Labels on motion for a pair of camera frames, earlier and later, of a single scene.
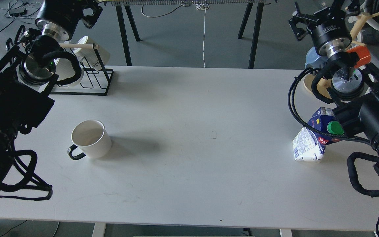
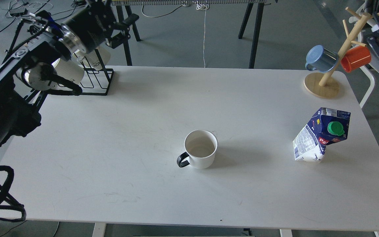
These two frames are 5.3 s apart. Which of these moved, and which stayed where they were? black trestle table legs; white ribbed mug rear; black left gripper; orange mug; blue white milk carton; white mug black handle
Moved: black left gripper; white mug black handle
Stayed: orange mug; blue white milk carton; white ribbed mug rear; black trestle table legs
